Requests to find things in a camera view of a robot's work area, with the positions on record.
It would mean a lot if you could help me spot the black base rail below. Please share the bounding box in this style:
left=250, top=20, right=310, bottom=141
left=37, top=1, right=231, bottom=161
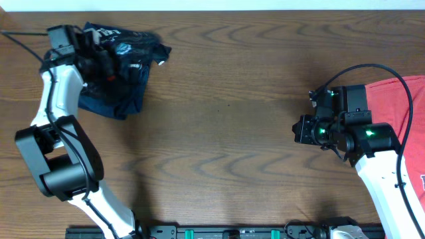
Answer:
left=64, top=216, right=386, bottom=239

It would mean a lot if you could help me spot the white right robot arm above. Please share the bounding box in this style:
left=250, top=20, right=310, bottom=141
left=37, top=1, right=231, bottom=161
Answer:
left=292, top=111, right=424, bottom=238

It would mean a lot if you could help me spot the red t-shirt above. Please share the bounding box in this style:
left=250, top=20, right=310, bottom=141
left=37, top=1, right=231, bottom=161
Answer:
left=365, top=76, right=425, bottom=205

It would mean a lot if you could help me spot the black patterned sports jersey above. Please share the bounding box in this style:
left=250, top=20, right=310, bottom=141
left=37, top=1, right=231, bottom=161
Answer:
left=79, top=23, right=173, bottom=104

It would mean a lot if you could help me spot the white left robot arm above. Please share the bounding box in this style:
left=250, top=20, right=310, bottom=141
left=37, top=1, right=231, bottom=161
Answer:
left=15, top=25, right=146, bottom=238

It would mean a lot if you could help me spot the folded navy blue garment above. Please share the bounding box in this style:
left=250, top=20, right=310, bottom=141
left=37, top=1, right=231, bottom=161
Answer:
left=78, top=21, right=163, bottom=120

